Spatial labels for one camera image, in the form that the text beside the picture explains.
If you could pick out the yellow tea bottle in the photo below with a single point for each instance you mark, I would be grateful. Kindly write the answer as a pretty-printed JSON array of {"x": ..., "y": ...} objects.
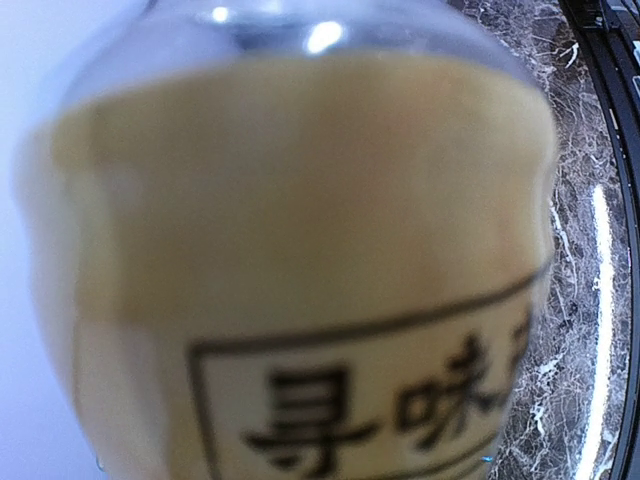
[{"x": 290, "y": 239}]

